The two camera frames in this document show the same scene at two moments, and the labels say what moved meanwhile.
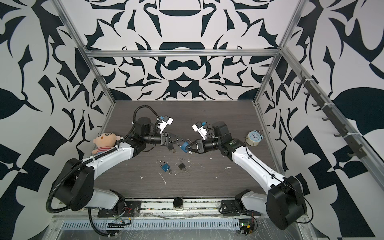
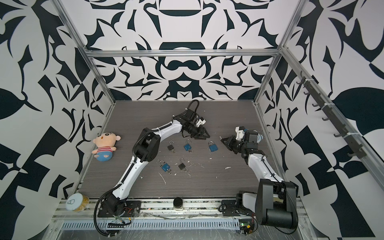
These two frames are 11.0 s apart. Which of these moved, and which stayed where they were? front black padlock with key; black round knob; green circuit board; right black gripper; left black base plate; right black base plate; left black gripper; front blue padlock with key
Moved: left black gripper; right black gripper
Stayed: front blue padlock with key; front black padlock with key; green circuit board; left black base plate; right black base plate; black round knob
